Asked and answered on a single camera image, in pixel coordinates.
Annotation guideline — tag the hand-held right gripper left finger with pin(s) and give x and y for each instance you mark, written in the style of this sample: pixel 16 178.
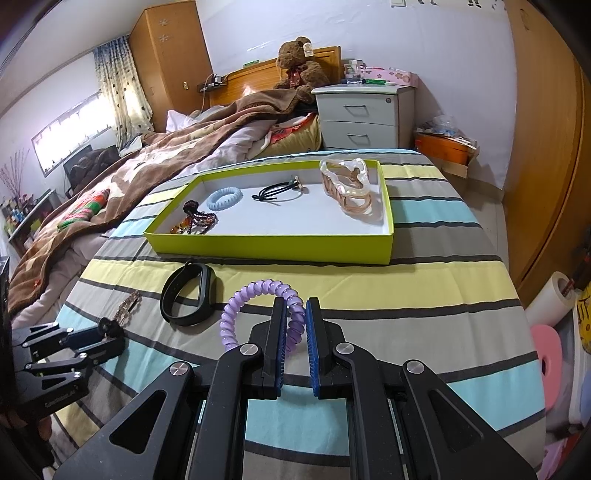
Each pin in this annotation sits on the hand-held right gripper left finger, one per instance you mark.
pixel 278 369

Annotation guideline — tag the cluttered shelf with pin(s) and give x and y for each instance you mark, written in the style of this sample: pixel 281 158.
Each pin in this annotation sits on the cluttered shelf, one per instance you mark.
pixel 27 221

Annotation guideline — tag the cartoon wall sticker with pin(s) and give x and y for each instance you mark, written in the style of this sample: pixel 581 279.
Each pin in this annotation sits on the cartoon wall sticker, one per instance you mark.
pixel 471 2

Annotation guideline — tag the patterned curtain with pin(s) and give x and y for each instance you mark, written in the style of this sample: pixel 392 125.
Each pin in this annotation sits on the patterned curtain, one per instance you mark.
pixel 122 92

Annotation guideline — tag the tall orange wooden wardrobe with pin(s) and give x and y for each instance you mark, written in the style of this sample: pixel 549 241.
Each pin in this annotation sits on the tall orange wooden wardrobe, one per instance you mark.
pixel 166 60

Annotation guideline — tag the yellow box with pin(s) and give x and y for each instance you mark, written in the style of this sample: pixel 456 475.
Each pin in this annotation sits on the yellow box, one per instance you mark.
pixel 584 314

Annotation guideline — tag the brown blanket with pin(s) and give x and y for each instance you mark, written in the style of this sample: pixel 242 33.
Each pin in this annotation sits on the brown blanket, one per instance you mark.
pixel 138 170

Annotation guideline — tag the large translucent hair claw clip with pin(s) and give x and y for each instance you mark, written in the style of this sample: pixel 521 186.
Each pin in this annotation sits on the large translucent hair claw clip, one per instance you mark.
pixel 346 203

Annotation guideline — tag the red green plaid cloth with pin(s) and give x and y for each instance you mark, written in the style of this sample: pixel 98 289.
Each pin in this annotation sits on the red green plaid cloth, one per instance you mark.
pixel 85 207

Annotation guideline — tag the large wooden wardrobe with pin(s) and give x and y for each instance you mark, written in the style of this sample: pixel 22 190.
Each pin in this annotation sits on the large wooden wardrobe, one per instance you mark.
pixel 545 138

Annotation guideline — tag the clear plastic container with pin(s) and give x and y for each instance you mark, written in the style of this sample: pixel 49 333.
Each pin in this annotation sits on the clear plastic container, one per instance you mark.
pixel 354 73

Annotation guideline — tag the red and yellow pillow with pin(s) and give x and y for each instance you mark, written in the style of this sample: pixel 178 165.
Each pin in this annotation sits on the red and yellow pillow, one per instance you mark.
pixel 295 138

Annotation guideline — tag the white paper roll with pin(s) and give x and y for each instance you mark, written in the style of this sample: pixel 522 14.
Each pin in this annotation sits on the white paper roll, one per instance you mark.
pixel 545 300

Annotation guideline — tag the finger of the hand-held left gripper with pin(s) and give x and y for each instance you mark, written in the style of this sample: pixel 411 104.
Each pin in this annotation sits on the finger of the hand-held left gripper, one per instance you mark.
pixel 92 346
pixel 44 337

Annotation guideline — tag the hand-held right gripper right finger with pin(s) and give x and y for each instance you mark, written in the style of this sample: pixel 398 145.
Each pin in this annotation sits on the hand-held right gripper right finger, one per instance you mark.
pixel 310 350

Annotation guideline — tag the brown teddy bear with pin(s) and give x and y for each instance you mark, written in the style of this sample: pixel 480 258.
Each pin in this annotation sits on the brown teddy bear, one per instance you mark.
pixel 295 55

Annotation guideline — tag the person's left hand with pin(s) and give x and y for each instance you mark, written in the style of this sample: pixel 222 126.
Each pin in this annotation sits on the person's left hand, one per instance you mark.
pixel 41 427

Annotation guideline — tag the striped bed sheet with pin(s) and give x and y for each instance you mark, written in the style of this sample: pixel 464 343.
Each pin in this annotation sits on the striped bed sheet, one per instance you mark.
pixel 415 300

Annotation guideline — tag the wooden headboard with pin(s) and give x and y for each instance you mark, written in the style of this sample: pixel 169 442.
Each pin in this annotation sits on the wooden headboard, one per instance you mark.
pixel 249 83

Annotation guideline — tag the window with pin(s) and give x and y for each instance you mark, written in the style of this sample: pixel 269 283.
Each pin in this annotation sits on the window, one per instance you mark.
pixel 69 129

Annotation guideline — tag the power strip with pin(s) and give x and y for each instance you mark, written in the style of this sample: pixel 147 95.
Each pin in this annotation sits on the power strip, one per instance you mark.
pixel 212 83

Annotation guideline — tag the orange storage box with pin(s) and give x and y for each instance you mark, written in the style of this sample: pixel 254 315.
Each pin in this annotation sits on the orange storage box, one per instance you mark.
pixel 443 147

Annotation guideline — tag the black wristband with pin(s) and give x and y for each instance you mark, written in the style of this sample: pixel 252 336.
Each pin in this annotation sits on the black wristband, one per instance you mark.
pixel 205 295

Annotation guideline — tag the pink floral box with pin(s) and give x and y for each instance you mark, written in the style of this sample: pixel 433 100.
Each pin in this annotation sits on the pink floral box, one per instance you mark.
pixel 392 76

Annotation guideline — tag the grey nightstand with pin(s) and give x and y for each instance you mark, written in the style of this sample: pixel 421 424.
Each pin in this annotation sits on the grey nightstand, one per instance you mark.
pixel 360 115

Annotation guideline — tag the dried branches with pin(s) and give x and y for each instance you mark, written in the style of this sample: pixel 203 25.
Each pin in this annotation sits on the dried branches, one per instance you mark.
pixel 14 173

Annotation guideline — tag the shallow green cardboard box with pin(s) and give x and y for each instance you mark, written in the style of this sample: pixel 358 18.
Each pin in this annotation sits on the shallow green cardboard box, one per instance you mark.
pixel 277 247

